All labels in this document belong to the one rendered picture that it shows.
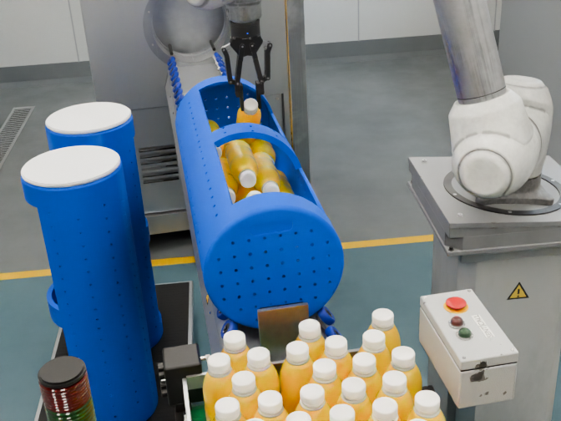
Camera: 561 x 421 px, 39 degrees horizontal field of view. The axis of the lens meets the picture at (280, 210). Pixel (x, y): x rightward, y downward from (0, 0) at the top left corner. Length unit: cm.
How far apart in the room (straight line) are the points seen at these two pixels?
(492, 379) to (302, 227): 46
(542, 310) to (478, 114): 58
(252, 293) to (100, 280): 84
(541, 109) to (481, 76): 24
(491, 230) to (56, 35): 533
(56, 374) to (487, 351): 69
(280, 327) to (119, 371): 106
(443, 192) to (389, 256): 189
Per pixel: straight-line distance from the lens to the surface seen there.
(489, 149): 162
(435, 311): 145
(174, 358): 153
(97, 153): 240
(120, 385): 258
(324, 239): 157
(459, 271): 193
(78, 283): 236
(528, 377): 213
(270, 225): 154
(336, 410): 126
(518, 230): 184
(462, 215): 181
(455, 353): 136
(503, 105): 166
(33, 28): 678
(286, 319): 156
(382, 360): 142
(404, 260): 376
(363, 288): 355
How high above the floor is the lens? 191
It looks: 27 degrees down
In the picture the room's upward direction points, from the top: 3 degrees counter-clockwise
